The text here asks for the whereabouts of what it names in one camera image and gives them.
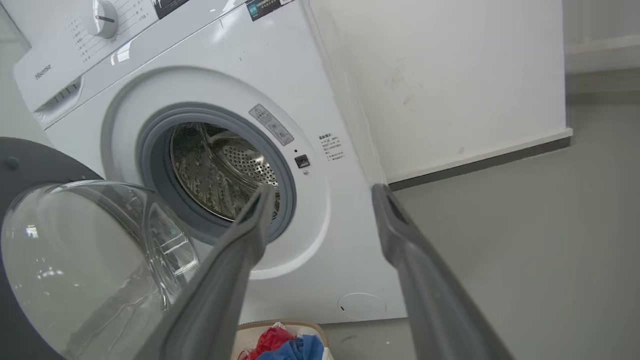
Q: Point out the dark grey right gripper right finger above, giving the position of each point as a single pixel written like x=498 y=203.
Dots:
x=435 y=300

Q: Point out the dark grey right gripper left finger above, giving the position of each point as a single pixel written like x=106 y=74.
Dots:
x=215 y=295

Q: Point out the washing machine door with glass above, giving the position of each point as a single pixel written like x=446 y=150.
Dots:
x=75 y=260

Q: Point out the grey rubber door gasket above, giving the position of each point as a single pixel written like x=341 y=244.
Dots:
x=160 y=165

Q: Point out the white front-load washing machine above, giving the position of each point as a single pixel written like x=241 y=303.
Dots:
x=210 y=150

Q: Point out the black door latch socket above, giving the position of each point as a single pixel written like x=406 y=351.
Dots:
x=302 y=161

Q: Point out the beige laundry basket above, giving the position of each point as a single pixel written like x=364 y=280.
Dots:
x=250 y=334

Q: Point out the red garment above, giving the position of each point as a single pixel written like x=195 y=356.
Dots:
x=269 y=341

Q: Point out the blue garment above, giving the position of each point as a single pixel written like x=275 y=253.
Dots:
x=296 y=348

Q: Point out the stainless steel perforated drum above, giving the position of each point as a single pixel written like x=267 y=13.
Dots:
x=222 y=172

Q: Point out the dark grey baseboard strip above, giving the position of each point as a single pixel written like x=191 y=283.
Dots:
x=480 y=163

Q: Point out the grey warning sticker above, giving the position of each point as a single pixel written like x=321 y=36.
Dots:
x=271 y=124

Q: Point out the white detergent drawer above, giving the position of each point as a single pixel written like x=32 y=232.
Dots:
x=52 y=87

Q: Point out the black display panel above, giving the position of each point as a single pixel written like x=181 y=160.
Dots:
x=169 y=6

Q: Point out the black energy label sticker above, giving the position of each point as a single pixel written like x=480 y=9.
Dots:
x=267 y=7

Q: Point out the white program dial knob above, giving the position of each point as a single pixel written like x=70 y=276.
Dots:
x=101 y=18

